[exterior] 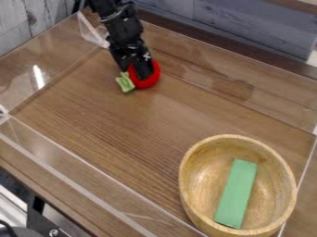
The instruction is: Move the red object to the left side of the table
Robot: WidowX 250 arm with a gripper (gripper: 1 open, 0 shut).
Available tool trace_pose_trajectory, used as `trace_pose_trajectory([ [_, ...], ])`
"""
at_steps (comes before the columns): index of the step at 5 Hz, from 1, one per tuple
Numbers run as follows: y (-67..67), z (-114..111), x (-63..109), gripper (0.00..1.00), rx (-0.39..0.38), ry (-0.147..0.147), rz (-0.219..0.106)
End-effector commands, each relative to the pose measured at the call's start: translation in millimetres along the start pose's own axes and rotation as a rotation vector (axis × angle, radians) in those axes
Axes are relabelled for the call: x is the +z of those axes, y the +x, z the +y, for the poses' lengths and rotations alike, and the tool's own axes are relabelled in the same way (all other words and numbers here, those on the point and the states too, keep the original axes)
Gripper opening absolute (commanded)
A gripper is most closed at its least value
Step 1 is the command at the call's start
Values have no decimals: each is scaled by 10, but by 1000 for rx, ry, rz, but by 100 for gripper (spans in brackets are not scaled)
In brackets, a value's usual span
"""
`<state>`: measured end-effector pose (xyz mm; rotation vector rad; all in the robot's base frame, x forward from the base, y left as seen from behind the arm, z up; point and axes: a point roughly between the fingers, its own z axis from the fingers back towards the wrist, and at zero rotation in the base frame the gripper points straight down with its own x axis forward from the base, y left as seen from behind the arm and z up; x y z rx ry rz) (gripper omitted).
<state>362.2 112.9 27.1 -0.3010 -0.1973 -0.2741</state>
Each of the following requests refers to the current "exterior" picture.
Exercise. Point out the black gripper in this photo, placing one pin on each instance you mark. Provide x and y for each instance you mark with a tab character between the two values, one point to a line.
129	50

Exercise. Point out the red plush strawberry toy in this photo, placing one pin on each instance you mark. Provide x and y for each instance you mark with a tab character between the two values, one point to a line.
129	80

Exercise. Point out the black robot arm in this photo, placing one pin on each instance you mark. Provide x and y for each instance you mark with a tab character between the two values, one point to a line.
118	15

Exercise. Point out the clear acrylic barrier panel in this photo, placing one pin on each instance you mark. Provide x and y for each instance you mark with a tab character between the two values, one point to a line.
106	163

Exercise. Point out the wooden oval bowl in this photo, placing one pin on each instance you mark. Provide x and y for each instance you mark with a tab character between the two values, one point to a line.
203	176

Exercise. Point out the black table leg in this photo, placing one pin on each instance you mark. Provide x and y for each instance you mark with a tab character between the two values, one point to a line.
35	208

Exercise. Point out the green rectangular block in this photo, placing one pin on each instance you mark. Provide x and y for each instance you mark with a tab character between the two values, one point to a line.
235	199

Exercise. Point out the clear acrylic corner bracket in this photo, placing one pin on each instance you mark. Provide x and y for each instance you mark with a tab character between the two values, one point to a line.
92	34

